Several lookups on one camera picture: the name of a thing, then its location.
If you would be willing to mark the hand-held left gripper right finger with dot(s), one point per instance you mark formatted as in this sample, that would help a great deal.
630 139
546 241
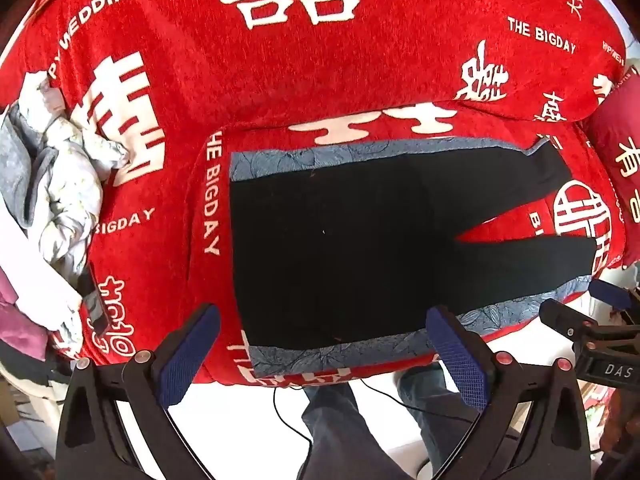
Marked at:
457 355

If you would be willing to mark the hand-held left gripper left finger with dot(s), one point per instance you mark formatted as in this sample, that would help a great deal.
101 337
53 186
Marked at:
186 355

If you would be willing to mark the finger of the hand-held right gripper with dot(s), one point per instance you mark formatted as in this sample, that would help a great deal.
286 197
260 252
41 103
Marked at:
567 320
610 295

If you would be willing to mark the black pants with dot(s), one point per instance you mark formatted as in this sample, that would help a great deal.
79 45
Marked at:
340 250

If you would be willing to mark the person's legs in jeans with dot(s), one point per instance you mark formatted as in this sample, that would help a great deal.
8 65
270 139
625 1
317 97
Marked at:
345 440

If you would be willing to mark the dark red printed pillow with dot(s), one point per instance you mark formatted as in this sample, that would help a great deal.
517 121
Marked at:
620 150

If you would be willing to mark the purple cloth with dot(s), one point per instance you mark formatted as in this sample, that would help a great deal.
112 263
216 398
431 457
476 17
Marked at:
17 325

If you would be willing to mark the white floral quilted jacket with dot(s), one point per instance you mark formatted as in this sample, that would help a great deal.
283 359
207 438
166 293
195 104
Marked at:
70 185

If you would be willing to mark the blue-grey patterned cloth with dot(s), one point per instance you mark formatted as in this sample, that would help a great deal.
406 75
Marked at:
280 162

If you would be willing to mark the grey cloth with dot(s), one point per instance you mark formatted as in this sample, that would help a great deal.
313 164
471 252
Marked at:
20 160

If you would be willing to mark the red printed sofa cover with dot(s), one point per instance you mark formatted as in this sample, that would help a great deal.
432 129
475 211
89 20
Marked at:
300 85

